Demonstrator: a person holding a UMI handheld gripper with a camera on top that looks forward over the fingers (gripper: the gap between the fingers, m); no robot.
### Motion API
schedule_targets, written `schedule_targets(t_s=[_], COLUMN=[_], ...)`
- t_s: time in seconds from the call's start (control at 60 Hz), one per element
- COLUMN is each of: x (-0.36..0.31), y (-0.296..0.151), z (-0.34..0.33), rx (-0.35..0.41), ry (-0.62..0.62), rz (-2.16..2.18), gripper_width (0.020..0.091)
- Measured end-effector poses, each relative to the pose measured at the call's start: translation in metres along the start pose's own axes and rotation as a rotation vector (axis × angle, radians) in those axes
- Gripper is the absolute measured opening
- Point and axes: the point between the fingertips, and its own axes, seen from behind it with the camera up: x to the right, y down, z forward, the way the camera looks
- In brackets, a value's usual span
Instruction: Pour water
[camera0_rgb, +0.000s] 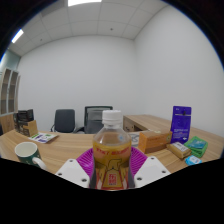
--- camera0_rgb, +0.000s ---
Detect white paper packet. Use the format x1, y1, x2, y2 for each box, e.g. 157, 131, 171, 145
128, 131, 141, 148

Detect small light blue packet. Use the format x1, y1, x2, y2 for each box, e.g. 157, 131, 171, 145
184, 155, 203, 166

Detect dark grey office chair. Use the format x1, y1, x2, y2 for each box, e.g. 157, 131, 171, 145
50, 108, 77, 134

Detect yellow-labelled tea drink bottle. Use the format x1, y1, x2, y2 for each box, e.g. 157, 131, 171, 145
92, 109, 133, 191

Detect printed leaflet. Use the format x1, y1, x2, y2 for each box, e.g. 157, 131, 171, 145
28, 132, 58, 145

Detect wooden shelf cabinet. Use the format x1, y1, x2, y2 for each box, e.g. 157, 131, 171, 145
0, 68, 21, 134

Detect small square ceiling light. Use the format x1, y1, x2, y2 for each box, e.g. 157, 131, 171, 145
10, 28, 25, 44

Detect large square ceiling light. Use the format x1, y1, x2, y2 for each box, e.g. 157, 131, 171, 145
67, 0, 103, 7

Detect wooden side desk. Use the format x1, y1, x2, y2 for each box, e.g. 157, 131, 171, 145
122, 114, 174, 133

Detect orange-brown box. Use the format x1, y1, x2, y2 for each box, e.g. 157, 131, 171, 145
137, 130, 173, 154

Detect tall purple box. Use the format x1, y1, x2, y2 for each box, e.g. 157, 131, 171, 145
170, 105, 193, 145

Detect green and white mug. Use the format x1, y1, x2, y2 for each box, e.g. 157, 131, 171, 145
14, 141, 48, 171

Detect black mesh office chair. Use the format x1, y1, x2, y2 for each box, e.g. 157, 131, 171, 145
75, 105, 114, 135

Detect green packet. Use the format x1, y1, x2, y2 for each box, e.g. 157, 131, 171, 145
183, 135, 209, 159

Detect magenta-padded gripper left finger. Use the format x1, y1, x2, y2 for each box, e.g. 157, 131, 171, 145
54, 147, 98, 189

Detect small tan box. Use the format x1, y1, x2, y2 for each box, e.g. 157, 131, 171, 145
166, 141, 192, 160

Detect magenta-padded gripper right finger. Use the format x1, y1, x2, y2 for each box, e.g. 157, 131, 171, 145
128, 146, 172, 189

